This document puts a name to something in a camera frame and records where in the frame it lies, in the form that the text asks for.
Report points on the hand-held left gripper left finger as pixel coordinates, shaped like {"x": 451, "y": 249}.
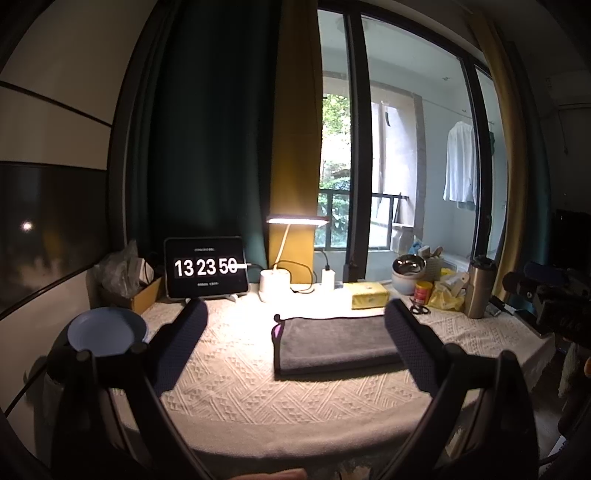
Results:
{"x": 178, "y": 348}

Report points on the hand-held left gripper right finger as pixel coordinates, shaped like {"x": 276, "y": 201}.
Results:
{"x": 413, "y": 346}

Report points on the grey towel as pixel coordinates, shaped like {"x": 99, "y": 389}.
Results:
{"x": 334, "y": 344}

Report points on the person's left hand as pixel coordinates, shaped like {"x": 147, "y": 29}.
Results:
{"x": 272, "y": 475}

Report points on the black scissors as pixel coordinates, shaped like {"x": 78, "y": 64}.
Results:
{"x": 419, "y": 308}

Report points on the yellow packets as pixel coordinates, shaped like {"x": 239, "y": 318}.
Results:
{"x": 445, "y": 295}

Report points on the cardboard box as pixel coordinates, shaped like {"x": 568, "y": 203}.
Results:
{"x": 145, "y": 295}

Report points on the white patterned tablecloth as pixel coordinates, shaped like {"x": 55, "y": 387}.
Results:
{"x": 240, "y": 369}

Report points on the yellow tissue pack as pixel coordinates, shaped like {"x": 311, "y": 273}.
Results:
{"x": 367, "y": 295}

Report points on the blue plate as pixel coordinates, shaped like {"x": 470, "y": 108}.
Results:
{"x": 107, "y": 331}

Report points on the white rice cooker pot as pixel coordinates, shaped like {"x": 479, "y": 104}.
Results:
{"x": 408, "y": 272}

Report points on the steel tumbler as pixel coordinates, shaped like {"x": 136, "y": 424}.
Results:
{"x": 479, "y": 288}

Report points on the tablet with clock display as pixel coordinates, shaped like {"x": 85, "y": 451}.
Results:
{"x": 206, "y": 266}

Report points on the clear plastic bag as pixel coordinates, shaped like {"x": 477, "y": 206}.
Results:
{"x": 121, "y": 267}

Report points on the white power adapter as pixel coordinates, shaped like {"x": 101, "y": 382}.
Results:
{"x": 328, "y": 278}

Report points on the white desk lamp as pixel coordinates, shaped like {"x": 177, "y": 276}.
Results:
{"x": 274, "y": 281}

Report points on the dark green curtain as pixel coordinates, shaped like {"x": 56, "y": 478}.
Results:
{"x": 531, "y": 175}
{"x": 203, "y": 129}

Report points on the black balcony railing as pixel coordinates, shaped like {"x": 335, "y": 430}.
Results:
{"x": 332, "y": 203}

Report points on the white hanging shirt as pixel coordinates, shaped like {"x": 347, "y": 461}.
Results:
{"x": 461, "y": 161}

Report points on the white air conditioner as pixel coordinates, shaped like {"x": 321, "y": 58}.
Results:
{"x": 570, "y": 87}

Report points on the yellow curtain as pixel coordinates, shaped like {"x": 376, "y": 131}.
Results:
{"x": 295, "y": 138}

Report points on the black sliding door frame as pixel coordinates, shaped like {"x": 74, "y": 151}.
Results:
{"x": 360, "y": 152}

